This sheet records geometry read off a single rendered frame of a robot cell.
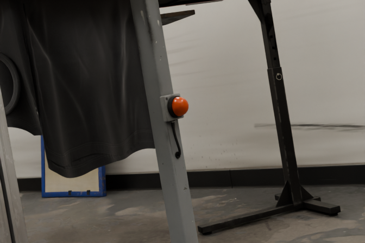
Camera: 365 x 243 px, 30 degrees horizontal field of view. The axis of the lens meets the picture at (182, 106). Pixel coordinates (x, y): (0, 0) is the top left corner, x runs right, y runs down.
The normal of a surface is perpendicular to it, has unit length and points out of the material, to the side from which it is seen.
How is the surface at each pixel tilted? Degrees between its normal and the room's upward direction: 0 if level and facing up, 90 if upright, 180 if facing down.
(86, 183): 78
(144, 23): 90
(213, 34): 90
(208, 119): 90
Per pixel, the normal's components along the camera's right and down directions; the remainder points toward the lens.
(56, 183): -0.64, -0.07
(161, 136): -0.63, 0.15
